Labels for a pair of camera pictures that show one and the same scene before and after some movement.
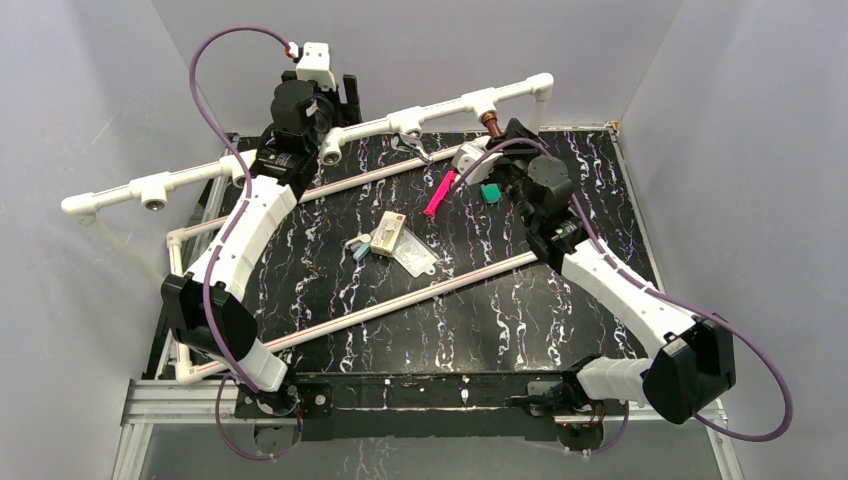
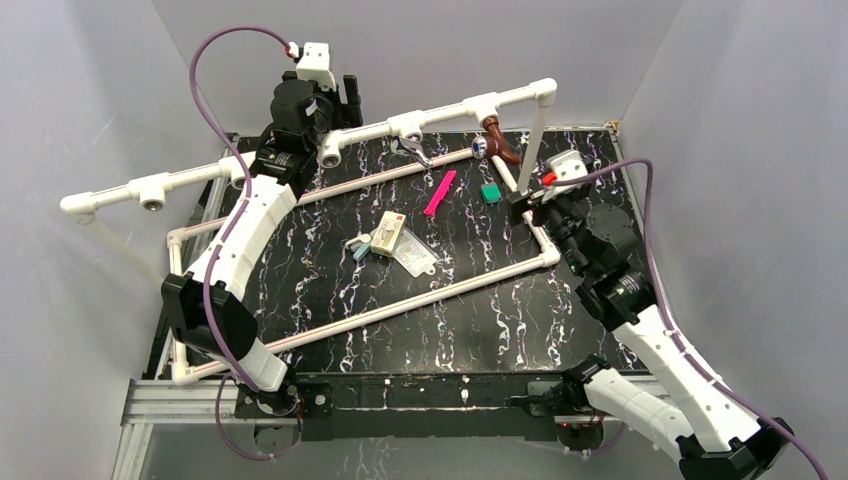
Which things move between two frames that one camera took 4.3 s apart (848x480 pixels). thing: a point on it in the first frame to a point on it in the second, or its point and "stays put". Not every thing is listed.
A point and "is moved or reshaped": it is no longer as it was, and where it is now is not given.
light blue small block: [361, 252] stays put
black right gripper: [510, 155] to [516, 209]
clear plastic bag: [413, 255] stays put
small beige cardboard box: [388, 233] stays put
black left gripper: [349, 97] stays put
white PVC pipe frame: [151, 190] is moved or reshaped
